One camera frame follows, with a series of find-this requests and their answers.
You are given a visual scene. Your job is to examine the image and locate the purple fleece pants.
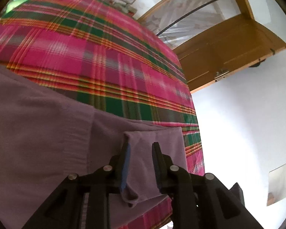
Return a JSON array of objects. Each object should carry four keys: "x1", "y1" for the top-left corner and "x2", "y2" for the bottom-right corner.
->
[{"x1": 0, "y1": 65, "x2": 187, "y2": 228}]

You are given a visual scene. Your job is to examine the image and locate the plaid pink green bedsheet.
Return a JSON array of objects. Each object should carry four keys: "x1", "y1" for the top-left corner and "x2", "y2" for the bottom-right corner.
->
[{"x1": 0, "y1": 0, "x2": 205, "y2": 228}]

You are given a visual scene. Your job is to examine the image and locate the wooden door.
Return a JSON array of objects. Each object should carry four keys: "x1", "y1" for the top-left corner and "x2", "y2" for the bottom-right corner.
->
[{"x1": 174, "y1": 15, "x2": 286, "y2": 93}]

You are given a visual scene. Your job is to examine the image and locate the white wall panel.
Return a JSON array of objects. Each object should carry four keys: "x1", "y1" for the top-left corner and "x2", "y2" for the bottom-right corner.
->
[{"x1": 267, "y1": 163, "x2": 286, "y2": 206}]

